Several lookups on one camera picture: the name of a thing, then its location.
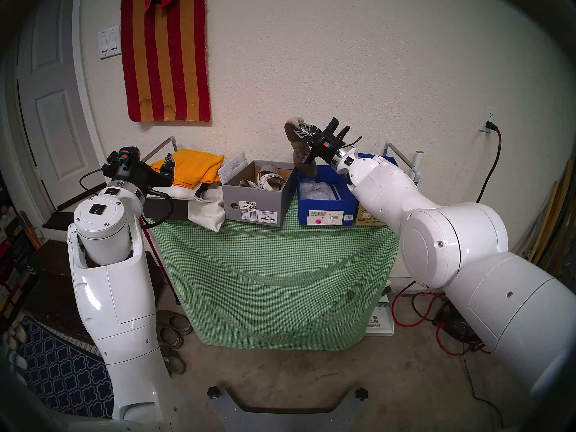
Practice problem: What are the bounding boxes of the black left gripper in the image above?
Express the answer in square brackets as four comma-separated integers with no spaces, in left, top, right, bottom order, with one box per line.
[103,153,176,198]

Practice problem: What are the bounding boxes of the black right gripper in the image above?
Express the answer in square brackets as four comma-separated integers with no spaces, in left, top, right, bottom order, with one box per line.
[293,124,350,166]

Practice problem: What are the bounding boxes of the beige ballet shoe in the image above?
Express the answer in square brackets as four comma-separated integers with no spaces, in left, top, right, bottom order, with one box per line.
[284,117,318,177]

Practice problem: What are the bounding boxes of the open blue shoe box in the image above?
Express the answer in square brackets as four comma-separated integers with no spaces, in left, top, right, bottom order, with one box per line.
[297,163,358,226]

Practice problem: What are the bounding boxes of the white printed box lid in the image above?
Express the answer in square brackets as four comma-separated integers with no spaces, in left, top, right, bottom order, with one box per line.
[218,151,249,185]

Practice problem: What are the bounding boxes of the grey cardboard shoe box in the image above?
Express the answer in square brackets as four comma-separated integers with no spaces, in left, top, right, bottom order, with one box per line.
[222,160,298,228]

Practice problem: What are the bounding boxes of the tan gold shoe box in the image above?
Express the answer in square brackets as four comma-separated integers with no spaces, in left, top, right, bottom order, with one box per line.
[355,204,387,226]

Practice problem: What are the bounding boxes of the folded orange cloth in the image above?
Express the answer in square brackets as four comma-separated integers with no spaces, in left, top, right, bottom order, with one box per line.
[150,149,225,189]

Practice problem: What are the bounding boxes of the folded white cloth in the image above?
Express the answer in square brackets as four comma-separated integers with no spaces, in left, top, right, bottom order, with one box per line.
[142,197,201,221]

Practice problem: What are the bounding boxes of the thin red cane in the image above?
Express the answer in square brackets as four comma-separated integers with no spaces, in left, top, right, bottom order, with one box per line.
[139,217,181,306]

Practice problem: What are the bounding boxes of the red orange striped flag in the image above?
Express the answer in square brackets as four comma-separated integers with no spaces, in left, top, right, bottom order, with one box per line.
[121,0,211,122]

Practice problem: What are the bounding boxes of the green checked tablecloth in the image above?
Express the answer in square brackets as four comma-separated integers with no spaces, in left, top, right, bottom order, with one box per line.
[151,197,400,351]

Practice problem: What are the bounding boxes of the white panel door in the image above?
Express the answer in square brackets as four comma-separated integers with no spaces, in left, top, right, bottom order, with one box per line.
[16,0,104,207]

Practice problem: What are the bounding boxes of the dark brown wooden chest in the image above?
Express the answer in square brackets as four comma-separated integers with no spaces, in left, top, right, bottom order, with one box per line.
[27,242,167,342]

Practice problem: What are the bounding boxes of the cluttered storage shelf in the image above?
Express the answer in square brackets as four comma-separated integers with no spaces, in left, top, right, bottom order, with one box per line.
[0,175,45,319]

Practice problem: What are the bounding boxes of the white floor device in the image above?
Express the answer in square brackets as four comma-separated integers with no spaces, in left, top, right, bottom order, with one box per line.
[365,294,395,336]

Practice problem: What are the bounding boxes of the dark olive sandal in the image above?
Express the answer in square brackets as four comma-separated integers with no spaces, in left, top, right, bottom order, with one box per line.
[161,346,187,376]

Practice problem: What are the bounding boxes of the navy patterned rug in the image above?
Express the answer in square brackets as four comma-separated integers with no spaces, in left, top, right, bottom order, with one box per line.
[9,316,113,418]

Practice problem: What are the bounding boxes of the leaning wooden boards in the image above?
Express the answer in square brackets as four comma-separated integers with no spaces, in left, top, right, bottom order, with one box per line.
[526,157,576,274]

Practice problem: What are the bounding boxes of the right gripper plug cable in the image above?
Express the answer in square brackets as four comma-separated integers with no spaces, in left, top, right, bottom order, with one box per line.
[322,136,363,150]

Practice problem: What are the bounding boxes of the gripper plug cable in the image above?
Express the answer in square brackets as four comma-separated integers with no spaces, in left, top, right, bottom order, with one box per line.
[80,146,141,191]
[322,136,363,150]

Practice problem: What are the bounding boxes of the thick black left gripper cable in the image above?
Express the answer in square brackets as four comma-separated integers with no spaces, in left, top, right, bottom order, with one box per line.
[142,188,176,229]

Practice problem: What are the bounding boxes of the left gripper plug cable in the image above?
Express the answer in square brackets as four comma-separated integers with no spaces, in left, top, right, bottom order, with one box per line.
[80,146,141,191]

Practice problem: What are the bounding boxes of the white drawstring dust bag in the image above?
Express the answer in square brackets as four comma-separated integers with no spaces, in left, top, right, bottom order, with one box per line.
[148,184,228,233]

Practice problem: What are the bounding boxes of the white double light switch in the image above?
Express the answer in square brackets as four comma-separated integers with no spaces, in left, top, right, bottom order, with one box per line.
[98,26,122,59]

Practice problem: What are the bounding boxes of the red floor cable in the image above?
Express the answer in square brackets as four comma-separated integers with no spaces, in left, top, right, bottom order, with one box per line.
[391,280,493,357]

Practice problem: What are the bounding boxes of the black power cord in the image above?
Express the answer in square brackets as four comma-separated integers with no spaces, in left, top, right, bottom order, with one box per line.
[476,121,502,204]

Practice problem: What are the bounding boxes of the black cable reel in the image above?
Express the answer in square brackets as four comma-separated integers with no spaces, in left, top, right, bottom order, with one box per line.
[443,310,482,346]

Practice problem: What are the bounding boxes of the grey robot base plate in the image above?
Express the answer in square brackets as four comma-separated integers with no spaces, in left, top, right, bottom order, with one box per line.
[208,387,367,432]

